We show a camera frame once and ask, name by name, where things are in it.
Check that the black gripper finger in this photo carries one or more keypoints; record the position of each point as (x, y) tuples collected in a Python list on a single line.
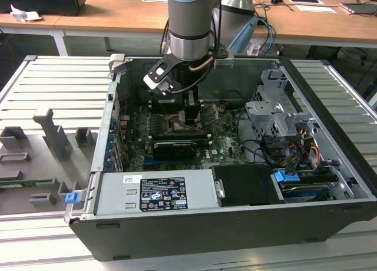
[(191, 116)]

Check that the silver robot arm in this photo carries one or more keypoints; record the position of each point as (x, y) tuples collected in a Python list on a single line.
[(188, 17)]

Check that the CPU socket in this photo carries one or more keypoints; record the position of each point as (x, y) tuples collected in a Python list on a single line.
[(176, 124)]

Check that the black graphics card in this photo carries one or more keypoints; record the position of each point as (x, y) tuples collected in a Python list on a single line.
[(173, 150)]

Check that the green motherboard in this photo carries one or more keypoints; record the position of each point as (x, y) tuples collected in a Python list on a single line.
[(226, 144)]

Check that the grey plastic case latch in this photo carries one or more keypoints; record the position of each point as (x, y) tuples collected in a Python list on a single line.
[(117, 62)]

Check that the grey metal drive cage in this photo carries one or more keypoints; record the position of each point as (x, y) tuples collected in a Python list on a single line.
[(265, 112)]

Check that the wooden office desk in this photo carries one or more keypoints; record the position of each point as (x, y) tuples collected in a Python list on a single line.
[(117, 14), (29, 23)]

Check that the grey power supply unit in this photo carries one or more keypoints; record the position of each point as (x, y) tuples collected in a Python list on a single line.
[(117, 194)]

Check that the blue disk carrier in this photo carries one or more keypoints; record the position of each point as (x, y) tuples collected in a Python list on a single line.
[(285, 176)]

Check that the black PC case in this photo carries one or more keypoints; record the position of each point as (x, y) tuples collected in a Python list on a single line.
[(206, 232)]

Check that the black computer mouse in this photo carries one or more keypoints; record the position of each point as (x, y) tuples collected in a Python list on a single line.
[(276, 0)]

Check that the hard disk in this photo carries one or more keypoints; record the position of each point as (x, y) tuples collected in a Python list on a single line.
[(303, 191)]

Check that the blue case latch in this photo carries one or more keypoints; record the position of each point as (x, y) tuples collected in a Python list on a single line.
[(72, 198)]

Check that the white paper sheet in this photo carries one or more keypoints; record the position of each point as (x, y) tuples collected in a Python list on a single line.
[(316, 9)]

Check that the black monitor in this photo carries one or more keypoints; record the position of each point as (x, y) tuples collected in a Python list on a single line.
[(44, 0)]

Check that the grey parts rack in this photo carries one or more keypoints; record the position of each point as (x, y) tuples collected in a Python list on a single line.
[(38, 153)]

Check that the crumpled white paper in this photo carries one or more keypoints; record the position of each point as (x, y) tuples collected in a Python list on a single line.
[(22, 15)]

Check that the green RAM stick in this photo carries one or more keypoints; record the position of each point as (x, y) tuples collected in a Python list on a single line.
[(23, 182)]

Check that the grey laptop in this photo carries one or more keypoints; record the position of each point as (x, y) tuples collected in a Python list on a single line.
[(359, 8)]

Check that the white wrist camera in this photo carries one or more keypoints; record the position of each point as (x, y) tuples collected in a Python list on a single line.
[(151, 81)]

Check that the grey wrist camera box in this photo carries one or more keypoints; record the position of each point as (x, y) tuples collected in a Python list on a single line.
[(224, 63)]

